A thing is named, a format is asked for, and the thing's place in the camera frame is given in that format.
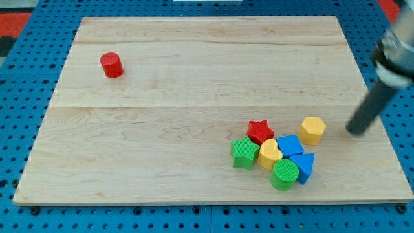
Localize red cylinder block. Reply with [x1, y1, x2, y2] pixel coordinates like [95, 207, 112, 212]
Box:
[100, 52, 124, 78]

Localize red star block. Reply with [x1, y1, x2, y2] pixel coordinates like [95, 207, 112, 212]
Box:
[246, 120, 274, 146]

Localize blue cube block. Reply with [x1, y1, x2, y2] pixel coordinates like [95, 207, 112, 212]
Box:
[276, 135, 305, 159]

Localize wooden board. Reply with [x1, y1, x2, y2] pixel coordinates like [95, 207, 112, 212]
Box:
[13, 16, 413, 206]

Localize yellow heart block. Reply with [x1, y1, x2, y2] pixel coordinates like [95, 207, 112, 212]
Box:
[257, 139, 283, 170]

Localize green star block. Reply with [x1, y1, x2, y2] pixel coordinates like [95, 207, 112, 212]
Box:
[230, 135, 260, 170]

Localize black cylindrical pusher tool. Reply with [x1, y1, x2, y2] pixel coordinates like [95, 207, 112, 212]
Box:
[345, 80, 398, 136]

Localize yellow hexagon block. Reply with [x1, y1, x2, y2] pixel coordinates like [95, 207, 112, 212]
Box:
[297, 116, 327, 146]

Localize blue triangle block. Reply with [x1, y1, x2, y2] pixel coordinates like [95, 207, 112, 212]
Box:
[289, 153, 315, 185]

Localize green cylinder block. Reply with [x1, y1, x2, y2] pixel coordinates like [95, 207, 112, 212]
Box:
[270, 159, 300, 191]

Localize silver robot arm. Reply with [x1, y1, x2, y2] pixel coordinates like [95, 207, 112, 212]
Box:
[371, 0, 413, 89]

